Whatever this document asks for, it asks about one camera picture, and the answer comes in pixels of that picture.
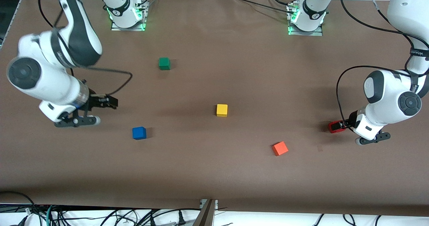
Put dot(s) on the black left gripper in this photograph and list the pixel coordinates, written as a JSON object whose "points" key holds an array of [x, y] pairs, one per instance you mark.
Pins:
{"points": [[348, 122]]}

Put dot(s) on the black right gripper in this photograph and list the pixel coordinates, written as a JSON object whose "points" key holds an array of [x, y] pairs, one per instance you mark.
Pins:
{"points": [[96, 101]]}

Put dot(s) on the red cube block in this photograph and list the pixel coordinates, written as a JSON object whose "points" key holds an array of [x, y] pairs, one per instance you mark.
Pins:
{"points": [[335, 127]]}

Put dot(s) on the blue cube block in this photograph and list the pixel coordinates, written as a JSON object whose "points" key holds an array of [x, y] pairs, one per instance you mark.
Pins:
{"points": [[139, 133]]}

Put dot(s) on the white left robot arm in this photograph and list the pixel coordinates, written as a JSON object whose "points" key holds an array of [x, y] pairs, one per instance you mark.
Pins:
{"points": [[385, 95]]}

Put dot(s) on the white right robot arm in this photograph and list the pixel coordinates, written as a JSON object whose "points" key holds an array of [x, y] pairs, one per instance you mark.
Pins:
{"points": [[43, 82]]}

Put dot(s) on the orange cube block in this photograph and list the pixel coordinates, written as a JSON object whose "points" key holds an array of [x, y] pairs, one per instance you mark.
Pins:
{"points": [[280, 148]]}

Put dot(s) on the green cube block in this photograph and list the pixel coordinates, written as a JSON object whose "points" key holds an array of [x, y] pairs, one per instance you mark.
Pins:
{"points": [[164, 63]]}

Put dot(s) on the yellow cube block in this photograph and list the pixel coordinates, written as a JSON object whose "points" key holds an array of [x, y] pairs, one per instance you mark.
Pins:
{"points": [[222, 110]]}

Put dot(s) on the brown paper table cover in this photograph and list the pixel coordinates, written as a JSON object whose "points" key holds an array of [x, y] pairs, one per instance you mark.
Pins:
{"points": [[214, 172]]}

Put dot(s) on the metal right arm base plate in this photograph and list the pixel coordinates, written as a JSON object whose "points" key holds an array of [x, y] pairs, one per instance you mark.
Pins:
{"points": [[127, 29]]}

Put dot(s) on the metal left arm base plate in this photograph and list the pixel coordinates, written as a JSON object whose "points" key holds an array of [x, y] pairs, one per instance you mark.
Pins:
{"points": [[306, 33]]}

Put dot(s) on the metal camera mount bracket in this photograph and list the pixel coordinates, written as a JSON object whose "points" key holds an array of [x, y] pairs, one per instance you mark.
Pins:
{"points": [[207, 216]]}

